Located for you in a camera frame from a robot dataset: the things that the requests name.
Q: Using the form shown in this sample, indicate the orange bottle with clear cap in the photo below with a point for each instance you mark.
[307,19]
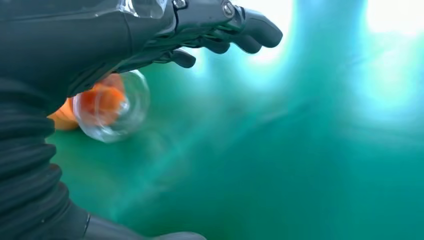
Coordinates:
[106,102]

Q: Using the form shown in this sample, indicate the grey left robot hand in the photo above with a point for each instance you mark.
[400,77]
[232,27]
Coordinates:
[82,39]

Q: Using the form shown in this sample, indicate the green table mat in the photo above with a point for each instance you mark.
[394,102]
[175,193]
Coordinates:
[265,149]

